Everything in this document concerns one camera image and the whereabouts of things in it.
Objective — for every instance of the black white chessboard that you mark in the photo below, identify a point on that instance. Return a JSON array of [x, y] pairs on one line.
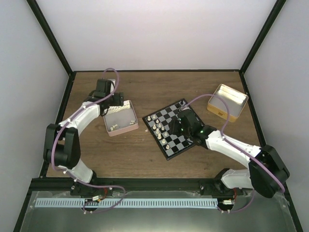
[[177, 144]]

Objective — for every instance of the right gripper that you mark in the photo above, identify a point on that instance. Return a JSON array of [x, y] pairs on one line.
[[174, 129]]

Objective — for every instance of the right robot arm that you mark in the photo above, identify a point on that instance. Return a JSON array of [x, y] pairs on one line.
[[264, 170]]

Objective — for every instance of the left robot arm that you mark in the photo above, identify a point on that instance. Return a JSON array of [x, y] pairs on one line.
[[62, 144]]

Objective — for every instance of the yellow metal tin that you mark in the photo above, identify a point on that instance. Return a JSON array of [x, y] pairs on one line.
[[234, 99]]

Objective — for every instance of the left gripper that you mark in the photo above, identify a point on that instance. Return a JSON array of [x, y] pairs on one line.
[[119, 101]]

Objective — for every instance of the light blue slotted rail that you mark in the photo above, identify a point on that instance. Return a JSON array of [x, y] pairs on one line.
[[127, 203]]

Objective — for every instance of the pink metal tin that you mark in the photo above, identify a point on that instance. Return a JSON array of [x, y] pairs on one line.
[[122, 116]]

